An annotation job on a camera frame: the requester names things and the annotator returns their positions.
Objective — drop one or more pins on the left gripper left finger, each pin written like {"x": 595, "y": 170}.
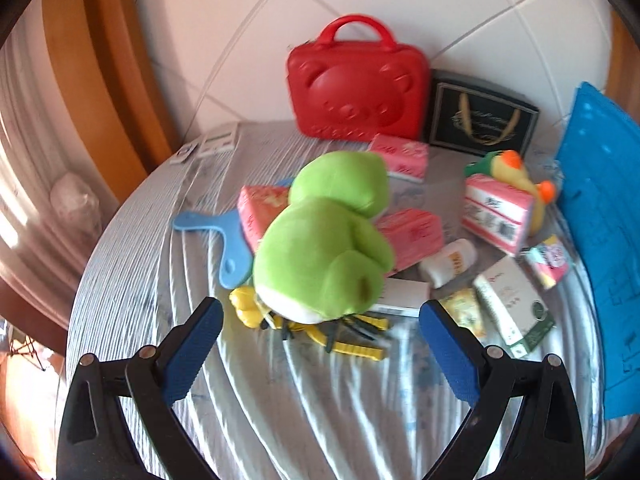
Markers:
{"x": 95, "y": 440}

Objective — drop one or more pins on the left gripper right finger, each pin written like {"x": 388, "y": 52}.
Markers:
{"x": 546, "y": 438}

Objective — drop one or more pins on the white green medicine box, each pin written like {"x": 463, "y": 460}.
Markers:
{"x": 514, "y": 306}

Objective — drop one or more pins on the pink tissue pack barcode side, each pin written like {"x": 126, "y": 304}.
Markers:
{"x": 497, "y": 212}

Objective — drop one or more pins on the pink tissue pack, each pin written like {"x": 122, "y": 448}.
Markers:
{"x": 258, "y": 206}
{"x": 414, "y": 234}
{"x": 403, "y": 158}

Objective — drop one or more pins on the green frog plush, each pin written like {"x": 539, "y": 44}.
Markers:
{"x": 323, "y": 258}

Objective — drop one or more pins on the yellow duck plush green hood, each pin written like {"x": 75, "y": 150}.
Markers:
{"x": 508, "y": 167}

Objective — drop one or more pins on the yellow sachet packet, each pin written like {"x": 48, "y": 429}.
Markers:
{"x": 464, "y": 308}

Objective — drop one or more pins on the blue plastic hanger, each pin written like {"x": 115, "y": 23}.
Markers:
{"x": 236, "y": 261}

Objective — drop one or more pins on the white cream bottle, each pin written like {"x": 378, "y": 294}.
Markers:
{"x": 450, "y": 262}

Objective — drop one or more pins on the blue plastic crate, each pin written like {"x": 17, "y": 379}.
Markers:
{"x": 599, "y": 159}

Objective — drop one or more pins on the white remote control small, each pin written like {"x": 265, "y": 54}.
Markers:
{"x": 183, "y": 153}

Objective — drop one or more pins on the white remote control large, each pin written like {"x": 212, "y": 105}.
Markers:
{"x": 220, "y": 140}

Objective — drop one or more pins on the black gift box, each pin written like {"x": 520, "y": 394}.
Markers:
{"x": 475, "y": 116}

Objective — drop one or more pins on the red bear suitcase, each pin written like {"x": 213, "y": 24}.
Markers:
{"x": 355, "y": 81}

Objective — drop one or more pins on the yellow handled pliers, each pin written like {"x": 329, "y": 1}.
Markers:
{"x": 358, "y": 335}

